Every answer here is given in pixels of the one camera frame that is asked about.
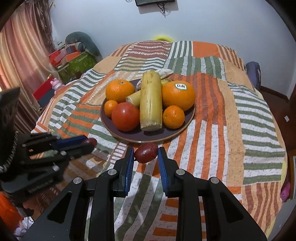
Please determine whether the pink striped curtain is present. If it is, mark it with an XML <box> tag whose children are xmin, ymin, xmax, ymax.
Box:
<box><xmin>1</xmin><ymin>1</ymin><xmax>57</xmax><ymax>133</ymax></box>

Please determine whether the dark purple plate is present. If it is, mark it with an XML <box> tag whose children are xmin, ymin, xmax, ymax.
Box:
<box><xmin>100</xmin><ymin>78</ymin><xmax>197</xmax><ymax>144</ymax></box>

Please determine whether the wall mounted black monitor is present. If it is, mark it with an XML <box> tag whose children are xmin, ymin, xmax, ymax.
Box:
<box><xmin>135</xmin><ymin>0</ymin><xmax>175</xmax><ymax>6</ymax></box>

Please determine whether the long yellow sugarcane piece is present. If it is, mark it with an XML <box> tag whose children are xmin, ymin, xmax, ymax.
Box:
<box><xmin>139</xmin><ymin>70</ymin><xmax>163</xmax><ymax>132</ymax></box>

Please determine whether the grey plush toy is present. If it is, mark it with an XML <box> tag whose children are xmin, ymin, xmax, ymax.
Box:
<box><xmin>65</xmin><ymin>31</ymin><xmax>103</xmax><ymax>62</ymax></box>

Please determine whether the red items pile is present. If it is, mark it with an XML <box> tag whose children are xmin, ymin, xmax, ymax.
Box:
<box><xmin>48</xmin><ymin>45</ymin><xmax>83</xmax><ymax>67</ymax></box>

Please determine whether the striped patchwork bedspread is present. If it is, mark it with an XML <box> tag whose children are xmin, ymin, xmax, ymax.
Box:
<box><xmin>33</xmin><ymin>41</ymin><xmax>287</xmax><ymax>235</ymax></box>

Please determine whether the red grape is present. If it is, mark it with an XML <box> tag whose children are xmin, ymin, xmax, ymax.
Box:
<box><xmin>83</xmin><ymin>138</ymin><xmax>97</xmax><ymax>147</ymax></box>
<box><xmin>134</xmin><ymin>143</ymin><xmax>158</xmax><ymax>164</ymax></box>

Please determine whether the pink object on floor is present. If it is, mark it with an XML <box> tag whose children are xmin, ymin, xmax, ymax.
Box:
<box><xmin>280</xmin><ymin>182</ymin><xmax>290</xmax><ymax>202</ymax></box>

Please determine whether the large orange with sticker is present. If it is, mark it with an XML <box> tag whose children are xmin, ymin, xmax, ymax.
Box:
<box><xmin>162</xmin><ymin>80</ymin><xmax>196</xmax><ymax>111</ymax></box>

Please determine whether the red tomato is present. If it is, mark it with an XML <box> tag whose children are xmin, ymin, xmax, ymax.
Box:
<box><xmin>111</xmin><ymin>102</ymin><xmax>140</xmax><ymax>132</ymax></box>

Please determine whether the green patterned box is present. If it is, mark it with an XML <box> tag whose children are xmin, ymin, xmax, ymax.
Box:
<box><xmin>58</xmin><ymin>52</ymin><xmax>97</xmax><ymax>84</ymax></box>

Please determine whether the yellow pillow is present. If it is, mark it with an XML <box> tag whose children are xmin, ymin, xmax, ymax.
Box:
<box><xmin>152</xmin><ymin>35</ymin><xmax>174</xmax><ymax>43</ymax></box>

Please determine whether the small mandarin left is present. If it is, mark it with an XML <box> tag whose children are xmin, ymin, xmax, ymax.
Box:
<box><xmin>104</xmin><ymin>100</ymin><xmax>118</xmax><ymax>118</ymax></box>

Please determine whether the short sugarcane piece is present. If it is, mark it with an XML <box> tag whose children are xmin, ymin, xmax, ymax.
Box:
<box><xmin>125</xmin><ymin>90</ymin><xmax>140</xmax><ymax>108</ymax></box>

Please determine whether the small mandarin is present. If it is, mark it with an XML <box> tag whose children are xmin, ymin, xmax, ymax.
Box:
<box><xmin>163</xmin><ymin>105</ymin><xmax>185</xmax><ymax>130</ymax></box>
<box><xmin>104</xmin><ymin>100</ymin><xmax>118</xmax><ymax>118</ymax></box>

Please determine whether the dark blue bag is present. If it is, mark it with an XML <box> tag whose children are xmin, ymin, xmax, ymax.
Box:
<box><xmin>245</xmin><ymin>61</ymin><xmax>261</xmax><ymax>91</ymax></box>

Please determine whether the small mandarin right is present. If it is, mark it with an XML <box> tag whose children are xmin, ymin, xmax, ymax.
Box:
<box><xmin>163</xmin><ymin>105</ymin><xmax>185</xmax><ymax>130</ymax></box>

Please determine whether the pink toy figure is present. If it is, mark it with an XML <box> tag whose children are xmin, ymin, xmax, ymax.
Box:
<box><xmin>50</xmin><ymin>78</ymin><xmax>65</xmax><ymax>94</ymax></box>

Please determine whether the large orange left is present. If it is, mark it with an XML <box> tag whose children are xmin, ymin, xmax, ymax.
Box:
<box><xmin>105</xmin><ymin>79</ymin><xmax>135</xmax><ymax>103</ymax></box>

